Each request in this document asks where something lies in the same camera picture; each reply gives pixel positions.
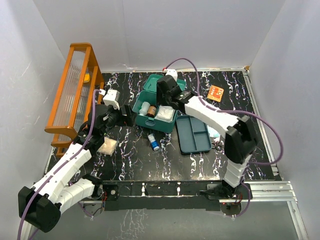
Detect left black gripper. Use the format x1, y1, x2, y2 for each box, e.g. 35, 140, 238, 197
101, 103, 137, 136

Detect white plastic medicine bottle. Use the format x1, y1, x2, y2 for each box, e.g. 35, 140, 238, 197
139, 101, 150, 116

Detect amber bottle orange label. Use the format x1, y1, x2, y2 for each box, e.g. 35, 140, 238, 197
146, 105, 157, 118

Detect small white blue bottle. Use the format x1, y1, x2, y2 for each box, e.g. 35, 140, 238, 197
147, 134, 160, 151

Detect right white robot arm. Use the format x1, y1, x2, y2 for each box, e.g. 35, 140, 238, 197
156, 75, 258, 199

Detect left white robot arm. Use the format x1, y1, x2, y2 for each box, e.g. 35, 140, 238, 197
18, 104, 136, 233

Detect green medicine box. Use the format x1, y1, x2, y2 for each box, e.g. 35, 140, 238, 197
133, 74, 178, 133

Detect clear bag cotton balls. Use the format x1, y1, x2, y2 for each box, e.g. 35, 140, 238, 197
97, 137, 118, 156

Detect orange patterned card packet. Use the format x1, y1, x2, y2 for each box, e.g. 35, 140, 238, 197
206, 85, 224, 102

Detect dark blue divided tray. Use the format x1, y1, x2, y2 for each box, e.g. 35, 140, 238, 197
175, 115, 212, 155

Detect orange wooden rack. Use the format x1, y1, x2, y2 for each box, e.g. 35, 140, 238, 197
44, 42, 104, 158

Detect yellow item on rack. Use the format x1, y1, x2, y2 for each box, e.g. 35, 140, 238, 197
83, 72, 91, 84

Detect small scissors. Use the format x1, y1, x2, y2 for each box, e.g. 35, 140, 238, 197
211, 141, 223, 151

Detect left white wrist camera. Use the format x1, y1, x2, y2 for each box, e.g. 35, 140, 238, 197
99, 89, 120, 110

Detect black front mounting rail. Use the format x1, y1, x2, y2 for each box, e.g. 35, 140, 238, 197
102, 180, 253, 211

